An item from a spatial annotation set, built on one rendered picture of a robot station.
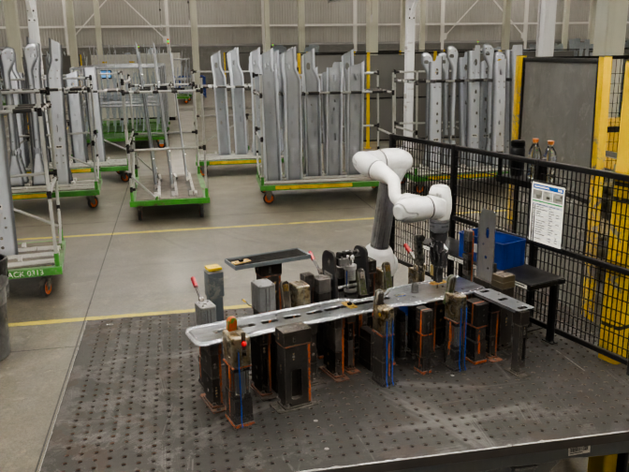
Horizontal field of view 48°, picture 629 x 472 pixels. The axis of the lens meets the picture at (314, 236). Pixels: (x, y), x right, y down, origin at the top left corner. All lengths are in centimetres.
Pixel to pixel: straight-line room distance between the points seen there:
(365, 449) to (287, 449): 27
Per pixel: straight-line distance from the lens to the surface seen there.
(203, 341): 275
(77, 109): 1235
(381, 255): 382
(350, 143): 1031
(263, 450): 262
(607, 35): 1058
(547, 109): 556
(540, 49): 989
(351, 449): 261
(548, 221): 350
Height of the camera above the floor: 206
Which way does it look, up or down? 15 degrees down
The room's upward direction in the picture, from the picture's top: 1 degrees counter-clockwise
